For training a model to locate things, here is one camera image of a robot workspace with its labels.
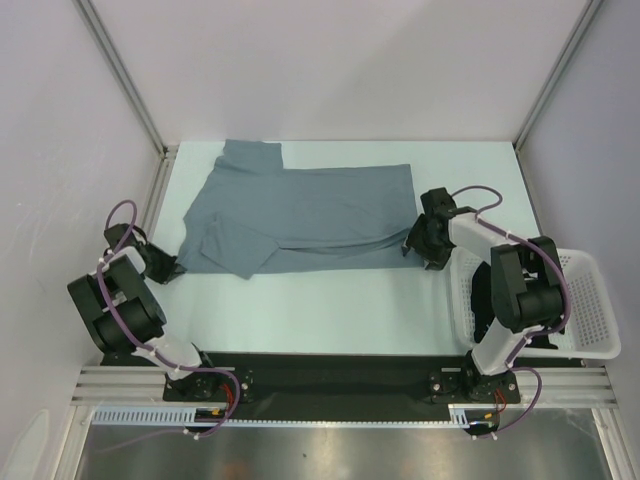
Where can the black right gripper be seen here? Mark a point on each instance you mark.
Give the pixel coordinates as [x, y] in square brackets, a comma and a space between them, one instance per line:
[426, 240]

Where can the white slotted cable duct right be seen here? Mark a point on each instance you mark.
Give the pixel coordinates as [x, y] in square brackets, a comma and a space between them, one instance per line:
[467, 415]

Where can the black t shirt in basket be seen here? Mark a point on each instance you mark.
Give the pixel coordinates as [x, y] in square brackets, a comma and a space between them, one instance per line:
[481, 301]

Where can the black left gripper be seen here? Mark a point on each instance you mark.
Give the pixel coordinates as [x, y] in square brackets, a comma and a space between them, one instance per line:
[170, 268]

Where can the white slotted cable duct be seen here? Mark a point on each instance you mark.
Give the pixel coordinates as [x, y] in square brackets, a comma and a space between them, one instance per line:
[467, 415]
[158, 416]

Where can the aluminium front rail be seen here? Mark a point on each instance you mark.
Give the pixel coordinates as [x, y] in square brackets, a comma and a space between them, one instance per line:
[143, 386]

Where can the left aluminium frame post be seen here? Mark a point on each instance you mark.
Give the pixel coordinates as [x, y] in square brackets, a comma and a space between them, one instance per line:
[116, 65]

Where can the aluminium frame post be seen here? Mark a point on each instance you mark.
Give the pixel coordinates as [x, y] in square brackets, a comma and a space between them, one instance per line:
[568, 52]
[116, 65]

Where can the white slotted cable duct left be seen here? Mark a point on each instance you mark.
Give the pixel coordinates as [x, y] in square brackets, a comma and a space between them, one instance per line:
[158, 416]

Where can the light blue t shirt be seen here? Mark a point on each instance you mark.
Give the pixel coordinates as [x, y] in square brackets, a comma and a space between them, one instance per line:
[255, 216]

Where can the white perforated plastic basket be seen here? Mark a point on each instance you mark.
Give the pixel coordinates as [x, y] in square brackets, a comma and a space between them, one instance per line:
[591, 332]

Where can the right aluminium frame post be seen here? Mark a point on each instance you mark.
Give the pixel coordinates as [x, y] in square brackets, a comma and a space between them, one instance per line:
[568, 52]

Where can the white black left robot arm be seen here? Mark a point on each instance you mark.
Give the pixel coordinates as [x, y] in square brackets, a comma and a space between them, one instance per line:
[123, 318]

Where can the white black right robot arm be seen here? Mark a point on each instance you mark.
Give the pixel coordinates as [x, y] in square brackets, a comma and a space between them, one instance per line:
[521, 291]

